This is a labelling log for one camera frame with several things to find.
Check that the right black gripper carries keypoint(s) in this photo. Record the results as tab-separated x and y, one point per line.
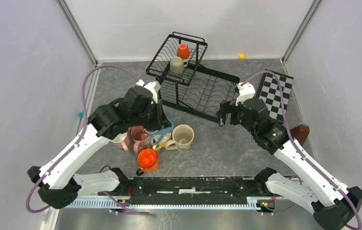
227	107

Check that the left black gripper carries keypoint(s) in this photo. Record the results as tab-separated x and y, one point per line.
161	121

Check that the pink speckled mug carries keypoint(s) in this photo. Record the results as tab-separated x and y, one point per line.
141	139

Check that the blue ribbed mug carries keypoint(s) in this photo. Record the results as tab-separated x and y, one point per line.
161	133

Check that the pink faceted mug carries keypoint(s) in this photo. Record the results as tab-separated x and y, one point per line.
122	141

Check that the white patterned mug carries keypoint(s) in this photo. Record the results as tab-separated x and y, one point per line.
182	137

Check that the orange cup rack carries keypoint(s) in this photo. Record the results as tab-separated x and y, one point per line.
183	51
148	161

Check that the beige grey mug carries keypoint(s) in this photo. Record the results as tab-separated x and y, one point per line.
177	64

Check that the yellow mug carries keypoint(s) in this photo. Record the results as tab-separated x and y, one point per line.
163	142

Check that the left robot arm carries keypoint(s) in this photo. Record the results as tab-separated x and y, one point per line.
58	182

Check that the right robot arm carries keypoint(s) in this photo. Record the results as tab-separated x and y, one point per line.
332	203

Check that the orange cup top rack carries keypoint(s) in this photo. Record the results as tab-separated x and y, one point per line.
183	51

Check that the checkerboard calibration board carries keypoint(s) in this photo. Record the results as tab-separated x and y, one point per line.
268	91

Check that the brown wooden stand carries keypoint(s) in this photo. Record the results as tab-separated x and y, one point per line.
300	133

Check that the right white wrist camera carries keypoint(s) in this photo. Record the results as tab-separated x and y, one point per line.
246	91

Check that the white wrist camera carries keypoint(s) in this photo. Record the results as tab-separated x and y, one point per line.
153	87
246	91

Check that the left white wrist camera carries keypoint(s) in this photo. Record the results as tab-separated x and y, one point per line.
153	87

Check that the black wire dish rack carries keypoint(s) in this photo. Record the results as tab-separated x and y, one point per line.
197	90

